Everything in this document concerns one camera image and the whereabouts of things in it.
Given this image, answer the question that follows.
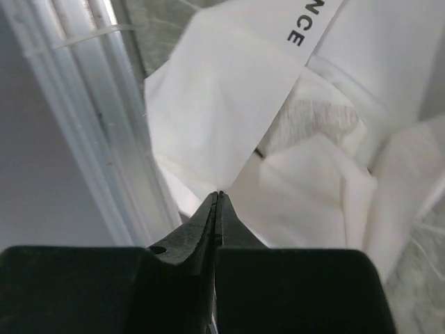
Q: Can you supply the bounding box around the white underwear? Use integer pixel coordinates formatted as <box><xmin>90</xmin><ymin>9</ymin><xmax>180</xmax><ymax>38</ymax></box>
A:
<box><xmin>145</xmin><ymin>1</ymin><xmax>444</xmax><ymax>279</ymax></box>

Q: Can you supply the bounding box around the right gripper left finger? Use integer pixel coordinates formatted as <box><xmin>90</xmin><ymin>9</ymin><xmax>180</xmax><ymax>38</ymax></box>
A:
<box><xmin>1</xmin><ymin>193</ymin><xmax>218</xmax><ymax>333</ymax></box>

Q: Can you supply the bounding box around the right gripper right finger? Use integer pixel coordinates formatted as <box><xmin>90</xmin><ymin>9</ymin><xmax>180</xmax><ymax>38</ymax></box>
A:
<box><xmin>215</xmin><ymin>193</ymin><xmax>396</xmax><ymax>333</ymax></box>

